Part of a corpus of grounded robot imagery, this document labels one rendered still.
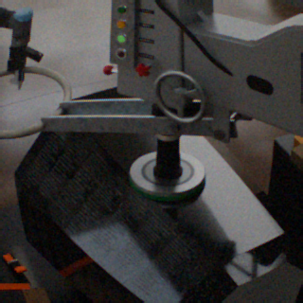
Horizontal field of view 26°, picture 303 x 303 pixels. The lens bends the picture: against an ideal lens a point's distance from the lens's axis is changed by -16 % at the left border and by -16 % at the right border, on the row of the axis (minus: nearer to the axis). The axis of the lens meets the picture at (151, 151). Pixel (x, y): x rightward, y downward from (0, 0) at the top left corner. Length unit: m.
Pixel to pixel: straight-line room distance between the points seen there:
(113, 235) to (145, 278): 0.22
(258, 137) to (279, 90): 2.32
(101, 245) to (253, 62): 0.79
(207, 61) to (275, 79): 0.20
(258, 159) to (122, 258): 1.88
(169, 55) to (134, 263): 0.61
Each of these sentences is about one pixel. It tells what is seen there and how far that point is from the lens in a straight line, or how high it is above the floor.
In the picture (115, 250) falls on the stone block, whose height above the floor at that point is 0.71.
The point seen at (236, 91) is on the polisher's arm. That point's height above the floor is 1.26.
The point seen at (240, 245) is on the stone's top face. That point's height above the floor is 0.85.
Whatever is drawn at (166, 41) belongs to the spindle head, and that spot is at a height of 1.36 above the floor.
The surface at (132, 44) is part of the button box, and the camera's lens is 1.89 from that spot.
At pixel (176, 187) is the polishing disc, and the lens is 2.13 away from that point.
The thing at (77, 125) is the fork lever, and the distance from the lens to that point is 2.22.
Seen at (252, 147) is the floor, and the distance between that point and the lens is 3.97.
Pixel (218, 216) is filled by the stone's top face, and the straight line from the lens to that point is 2.06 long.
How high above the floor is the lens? 2.11
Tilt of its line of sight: 33 degrees down
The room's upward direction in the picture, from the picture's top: straight up
